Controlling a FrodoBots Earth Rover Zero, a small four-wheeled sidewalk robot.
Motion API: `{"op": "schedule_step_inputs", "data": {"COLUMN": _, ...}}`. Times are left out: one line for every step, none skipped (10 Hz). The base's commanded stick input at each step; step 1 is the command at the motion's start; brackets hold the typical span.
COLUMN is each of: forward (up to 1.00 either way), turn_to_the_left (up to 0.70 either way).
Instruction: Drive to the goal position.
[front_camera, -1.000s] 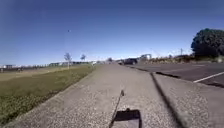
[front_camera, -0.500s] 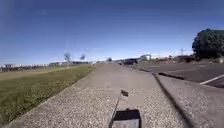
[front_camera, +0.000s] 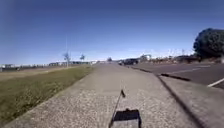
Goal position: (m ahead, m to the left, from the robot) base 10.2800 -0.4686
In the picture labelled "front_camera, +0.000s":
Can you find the grey pebbled path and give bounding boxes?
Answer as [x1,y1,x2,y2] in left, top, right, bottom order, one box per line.
[3,63,224,128]

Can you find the small bare tree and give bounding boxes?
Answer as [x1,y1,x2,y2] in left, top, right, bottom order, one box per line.
[79,53,86,63]
[63,51,72,69]

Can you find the dark vehicle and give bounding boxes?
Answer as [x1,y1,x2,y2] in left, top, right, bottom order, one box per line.
[122,58,140,66]

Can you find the row of low buildings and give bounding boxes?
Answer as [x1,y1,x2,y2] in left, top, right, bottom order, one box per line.
[0,59,99,72]

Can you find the pale building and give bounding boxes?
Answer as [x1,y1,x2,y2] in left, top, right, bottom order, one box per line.
[139,53,153,63]

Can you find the dark asphalt road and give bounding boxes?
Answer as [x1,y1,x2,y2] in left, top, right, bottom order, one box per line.
[128,62,224,90]

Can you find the road kerb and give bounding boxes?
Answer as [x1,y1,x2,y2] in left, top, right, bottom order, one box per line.
[126,65,192,82]

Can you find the row of bushes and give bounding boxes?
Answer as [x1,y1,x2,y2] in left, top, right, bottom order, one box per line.
[146,54,202,65]

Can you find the large dark tree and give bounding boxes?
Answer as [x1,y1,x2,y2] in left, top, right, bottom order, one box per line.
[192,27,224,61]

